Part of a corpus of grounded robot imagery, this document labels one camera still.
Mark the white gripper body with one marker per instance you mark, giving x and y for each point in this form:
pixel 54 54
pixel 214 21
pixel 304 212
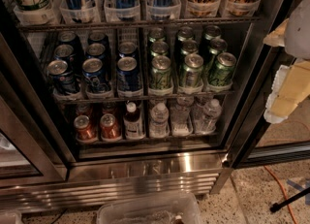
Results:
pixel 298 27

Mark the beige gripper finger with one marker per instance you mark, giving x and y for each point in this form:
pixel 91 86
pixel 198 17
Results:
pixel 276 37
pixel 291 85

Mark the green can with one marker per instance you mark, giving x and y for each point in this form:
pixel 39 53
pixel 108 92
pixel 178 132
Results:
pixel 185 33
pixel 191 71
pixel 215 47
pixel 156 34
pixel 189 47
pixel 210 32
pixel 159 48
pixel 160 73
pixel 221 72

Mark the fridge glass door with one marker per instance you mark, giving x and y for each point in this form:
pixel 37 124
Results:
pixel 257 66

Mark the stainless steel fridge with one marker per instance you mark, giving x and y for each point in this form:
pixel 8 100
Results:
pixel 57 171

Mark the red can right front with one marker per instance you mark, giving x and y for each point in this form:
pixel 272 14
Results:
pixel 110 129

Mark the red can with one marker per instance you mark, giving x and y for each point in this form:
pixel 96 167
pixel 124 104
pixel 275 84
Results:
pixel 110 129
pixel 85 130

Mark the blue can left back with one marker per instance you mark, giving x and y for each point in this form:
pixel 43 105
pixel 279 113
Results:
pixel 70 38

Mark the red can left front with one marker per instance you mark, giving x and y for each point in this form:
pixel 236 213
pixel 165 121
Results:
pixel 85 130

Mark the blue can left middle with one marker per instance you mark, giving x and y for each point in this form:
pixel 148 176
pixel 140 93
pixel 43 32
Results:
pixel 66 53

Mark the blue can left front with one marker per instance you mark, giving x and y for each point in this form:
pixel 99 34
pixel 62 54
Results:
pixel 62 77

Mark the clear water bottle right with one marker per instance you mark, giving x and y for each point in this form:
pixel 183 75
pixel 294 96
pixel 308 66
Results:
pixel 210 114

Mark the clear water bottle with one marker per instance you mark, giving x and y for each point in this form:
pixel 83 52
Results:
pixel 158 126
pixel 210 114

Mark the black stand leg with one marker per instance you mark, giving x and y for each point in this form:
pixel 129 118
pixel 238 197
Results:
pixel 275 207

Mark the clear water bottle left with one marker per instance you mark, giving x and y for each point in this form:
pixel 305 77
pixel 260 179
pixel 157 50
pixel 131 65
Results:
pixel 158 126

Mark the brown drink bottle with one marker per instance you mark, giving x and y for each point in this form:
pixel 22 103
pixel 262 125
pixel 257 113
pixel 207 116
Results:
pixel 133 122

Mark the clear plastic bin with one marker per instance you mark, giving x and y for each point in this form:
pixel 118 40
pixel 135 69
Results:
pixel 159 208

